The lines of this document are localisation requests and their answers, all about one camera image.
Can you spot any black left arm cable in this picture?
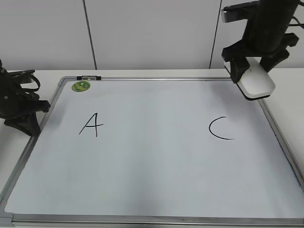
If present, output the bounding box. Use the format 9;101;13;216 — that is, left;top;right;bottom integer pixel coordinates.
6;69;41;92

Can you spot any black silver board clip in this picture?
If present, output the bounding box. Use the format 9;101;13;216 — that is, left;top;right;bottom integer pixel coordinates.
76;76;102;81

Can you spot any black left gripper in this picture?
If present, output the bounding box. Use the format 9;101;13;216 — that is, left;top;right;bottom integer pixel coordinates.
0;66;50;137

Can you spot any white framed whiteboard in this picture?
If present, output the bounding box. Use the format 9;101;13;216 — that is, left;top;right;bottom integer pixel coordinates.
0;77;304;228

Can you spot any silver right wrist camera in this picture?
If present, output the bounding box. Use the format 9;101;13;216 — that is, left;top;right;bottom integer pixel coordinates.
221;1;258;23

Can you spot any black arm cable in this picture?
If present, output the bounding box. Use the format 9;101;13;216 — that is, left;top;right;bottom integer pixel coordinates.
6;69;41;92
287;15;304;30

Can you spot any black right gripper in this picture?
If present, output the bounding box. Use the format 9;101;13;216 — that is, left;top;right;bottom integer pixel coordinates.
222;0;299;84

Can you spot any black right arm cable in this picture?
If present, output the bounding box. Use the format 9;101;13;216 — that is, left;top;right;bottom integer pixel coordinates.
287;15;304;30

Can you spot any white rectangular board eraser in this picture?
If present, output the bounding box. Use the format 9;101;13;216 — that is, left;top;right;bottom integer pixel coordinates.
236;57;276;101

